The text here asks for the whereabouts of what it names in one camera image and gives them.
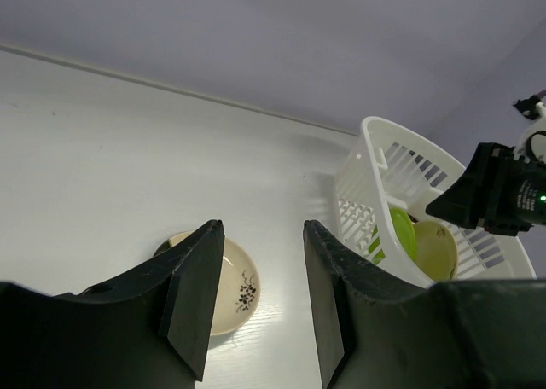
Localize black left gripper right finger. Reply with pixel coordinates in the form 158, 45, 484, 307
303, 220, 435, 388

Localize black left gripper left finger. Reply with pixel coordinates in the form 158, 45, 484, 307
50, 220, 224, 383

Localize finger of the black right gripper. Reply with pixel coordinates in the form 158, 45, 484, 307
425, 142, 495, 228

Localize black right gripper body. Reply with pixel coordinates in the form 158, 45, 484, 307
485, 144, 545, 235

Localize beige plate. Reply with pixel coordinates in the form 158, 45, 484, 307
414, 221, 458, 282

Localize lime green plate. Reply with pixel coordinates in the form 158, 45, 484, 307
369, 207, 417, 264

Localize white plastic dish rack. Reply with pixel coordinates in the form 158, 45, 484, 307
334, 117, 536, 287

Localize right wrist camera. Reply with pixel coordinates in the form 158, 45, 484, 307
513, 90, 545, 164

